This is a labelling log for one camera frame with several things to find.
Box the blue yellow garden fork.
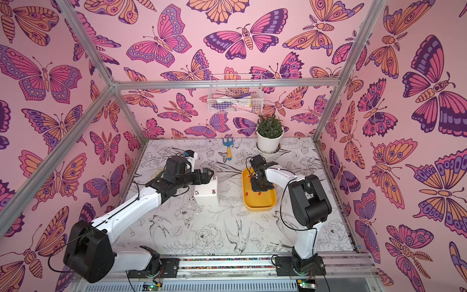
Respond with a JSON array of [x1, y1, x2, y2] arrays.
[[223, 135, 234, 161]]

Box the red sleeves in tray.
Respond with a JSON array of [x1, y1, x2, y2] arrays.
[[242, 174, 261, 197]]

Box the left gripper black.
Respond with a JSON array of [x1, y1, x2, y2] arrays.
[[176, 168, 215, 191]]

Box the white pot green plant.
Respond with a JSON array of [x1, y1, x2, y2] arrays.
[[257, 116, 285, 153]]

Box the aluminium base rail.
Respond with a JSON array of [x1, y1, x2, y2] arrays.
[[70, 253, 385, 292]]

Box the white wire basket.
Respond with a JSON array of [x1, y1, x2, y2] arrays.
[[206, 74, 264, 115]]

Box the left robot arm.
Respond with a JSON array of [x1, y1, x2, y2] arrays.
[[63, 150, 215, 283]]

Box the white block with screws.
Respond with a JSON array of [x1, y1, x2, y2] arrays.
[[193, 176, 219, 206]]

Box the yellow plastic tray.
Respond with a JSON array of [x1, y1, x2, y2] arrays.
[[242, 169, 277, 212]]

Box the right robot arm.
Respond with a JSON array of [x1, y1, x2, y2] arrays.
[[249, 162, 332, 276]]

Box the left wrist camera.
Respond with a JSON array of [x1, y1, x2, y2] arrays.
[[184, 150, 198, 172]]

